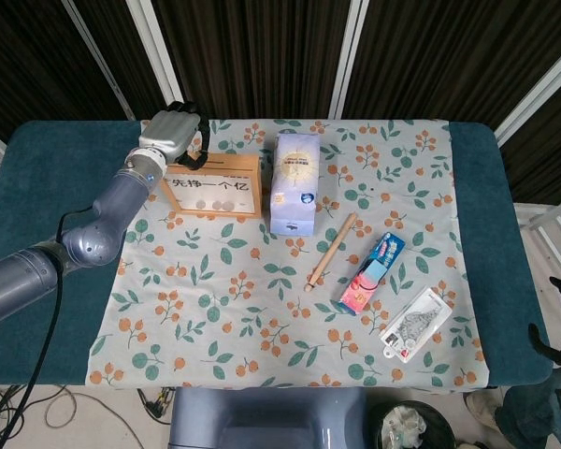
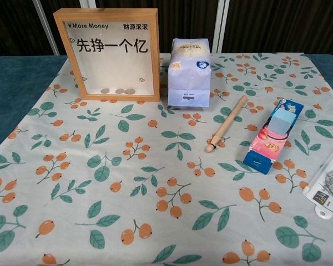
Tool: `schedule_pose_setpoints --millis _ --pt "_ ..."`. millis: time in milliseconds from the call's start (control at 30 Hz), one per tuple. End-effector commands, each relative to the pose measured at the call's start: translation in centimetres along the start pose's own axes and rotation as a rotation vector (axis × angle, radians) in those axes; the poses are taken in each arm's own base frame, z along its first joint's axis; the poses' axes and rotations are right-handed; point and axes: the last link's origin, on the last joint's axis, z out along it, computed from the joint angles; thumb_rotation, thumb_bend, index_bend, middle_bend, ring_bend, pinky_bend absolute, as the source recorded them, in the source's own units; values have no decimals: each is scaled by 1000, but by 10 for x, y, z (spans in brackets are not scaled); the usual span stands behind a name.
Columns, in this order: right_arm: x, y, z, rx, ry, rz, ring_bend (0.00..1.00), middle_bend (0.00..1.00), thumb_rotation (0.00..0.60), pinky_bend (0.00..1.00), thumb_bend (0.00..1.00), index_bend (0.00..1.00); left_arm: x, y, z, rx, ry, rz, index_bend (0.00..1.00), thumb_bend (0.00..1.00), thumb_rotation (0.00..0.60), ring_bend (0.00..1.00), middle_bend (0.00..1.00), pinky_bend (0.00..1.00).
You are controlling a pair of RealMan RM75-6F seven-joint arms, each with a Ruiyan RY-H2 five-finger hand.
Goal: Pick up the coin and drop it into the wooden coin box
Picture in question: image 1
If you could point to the black elastic band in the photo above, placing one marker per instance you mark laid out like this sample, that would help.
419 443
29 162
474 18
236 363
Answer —
371 282

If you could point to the blue jeans leg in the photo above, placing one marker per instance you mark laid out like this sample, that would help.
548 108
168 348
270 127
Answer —
528 416

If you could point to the wooden frame money box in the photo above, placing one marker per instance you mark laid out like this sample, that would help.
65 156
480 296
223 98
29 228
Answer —
215 187

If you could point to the light blue cube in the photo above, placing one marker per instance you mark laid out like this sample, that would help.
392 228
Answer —
376 270

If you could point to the lavender paper food bag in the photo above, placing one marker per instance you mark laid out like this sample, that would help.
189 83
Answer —
293 187

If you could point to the blue and pink carton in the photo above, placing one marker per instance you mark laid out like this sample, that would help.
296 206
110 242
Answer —
355 297

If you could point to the white metal rack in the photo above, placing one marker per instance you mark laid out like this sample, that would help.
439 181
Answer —
547 212

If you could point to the floral leaf berry tablecloth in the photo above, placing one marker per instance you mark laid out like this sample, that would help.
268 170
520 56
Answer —
280 304

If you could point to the dark pleated curtain panel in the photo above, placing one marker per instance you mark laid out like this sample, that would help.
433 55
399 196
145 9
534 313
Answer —
449 56
133 70
252 56

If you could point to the thick white frame post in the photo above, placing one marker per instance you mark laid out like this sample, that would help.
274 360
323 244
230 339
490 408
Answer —
349 56
155 42
533 105

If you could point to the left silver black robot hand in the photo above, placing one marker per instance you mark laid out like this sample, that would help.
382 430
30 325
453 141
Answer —
168 133

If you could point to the thin white frame post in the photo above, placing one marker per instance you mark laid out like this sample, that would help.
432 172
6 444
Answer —
98 56

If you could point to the clear plastic scourer packet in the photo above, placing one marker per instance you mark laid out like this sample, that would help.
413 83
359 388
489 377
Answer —
416 322

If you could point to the wooden stick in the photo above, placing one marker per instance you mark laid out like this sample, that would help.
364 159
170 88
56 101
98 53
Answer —
332 255

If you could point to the beige shoe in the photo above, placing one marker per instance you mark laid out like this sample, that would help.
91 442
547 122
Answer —
481 409

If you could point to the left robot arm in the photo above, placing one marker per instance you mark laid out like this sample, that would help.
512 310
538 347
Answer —
131 187

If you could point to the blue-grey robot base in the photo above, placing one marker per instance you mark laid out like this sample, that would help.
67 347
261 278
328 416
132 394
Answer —
268 418

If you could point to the black trash bin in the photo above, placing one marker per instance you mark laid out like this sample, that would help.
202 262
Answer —
409 425

